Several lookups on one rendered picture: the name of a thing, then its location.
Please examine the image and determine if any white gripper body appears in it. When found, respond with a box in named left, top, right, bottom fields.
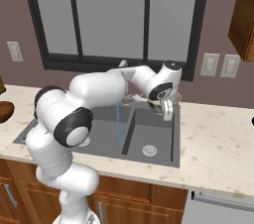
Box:
left=161, top=98, right=175, bottom=123

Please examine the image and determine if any dark grey double sink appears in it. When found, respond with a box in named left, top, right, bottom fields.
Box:
left=12, top=102, right=182, bottom=169

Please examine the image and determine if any brown wooden bowl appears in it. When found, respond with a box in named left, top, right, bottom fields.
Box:
left=0, top=100, right=15, bottom=124

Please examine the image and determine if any silver tap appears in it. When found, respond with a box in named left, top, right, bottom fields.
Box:
left=117, top=58, right=144, bottom=106

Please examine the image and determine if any blue water stream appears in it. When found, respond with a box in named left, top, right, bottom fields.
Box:
left=115, top=102, right=121, bottom=145

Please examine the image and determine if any brown wooden drawer front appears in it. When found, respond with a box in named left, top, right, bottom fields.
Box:
left=94, top=174, right=190, bottom=212

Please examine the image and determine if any brown wooden cupboard door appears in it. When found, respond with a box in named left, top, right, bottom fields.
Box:
left=0, top=158, right=63, bottom=224
left=88, top=194, right=185, bottom=224

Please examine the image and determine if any black framed window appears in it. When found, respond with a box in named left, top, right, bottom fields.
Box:
left=20, top=0, right=212, bottom=82

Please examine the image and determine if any grey dishwasher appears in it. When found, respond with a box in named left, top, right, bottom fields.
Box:
left=181, top=189, right=254, bottom=224

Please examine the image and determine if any brown wooden object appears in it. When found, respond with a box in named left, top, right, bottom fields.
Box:
left=0, top=75, right=7, bottom=95

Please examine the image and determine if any white wall socket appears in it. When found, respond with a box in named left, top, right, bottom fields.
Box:
left=6, top=41, right=25, bottom=63
left=219, top=54, right=242, bottom=79
left=199, top=53, right=220, bottom=78

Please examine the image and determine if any silver dishwasher handle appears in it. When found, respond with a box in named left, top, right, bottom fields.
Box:
left=190, top=191, right=254, bottom=213

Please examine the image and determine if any brown wooden wall cupboard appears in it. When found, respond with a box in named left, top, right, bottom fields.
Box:
left=227, top=0, right=254, bottom=62

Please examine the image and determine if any silver cupboard handle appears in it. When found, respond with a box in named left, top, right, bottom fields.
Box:
left=2, top=183, right=19, bottom=208
left=97, top=201, right=106, bottom=224

